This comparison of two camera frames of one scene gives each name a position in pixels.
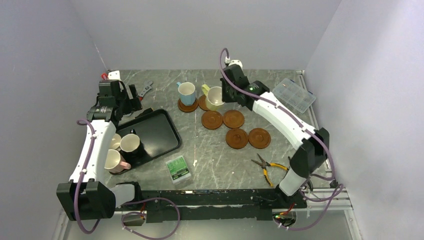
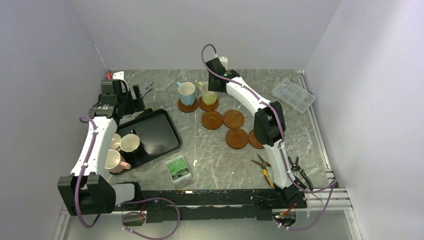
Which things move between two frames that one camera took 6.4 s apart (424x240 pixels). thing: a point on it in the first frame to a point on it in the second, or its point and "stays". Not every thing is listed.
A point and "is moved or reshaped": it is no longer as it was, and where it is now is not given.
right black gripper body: (227, 93) to (211, 85)
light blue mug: (187, 92) stays
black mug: (131, 148) stays
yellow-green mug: (214, 97) is moved or reshaped
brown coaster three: (211, 120) stays
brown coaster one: (186, 109) stays
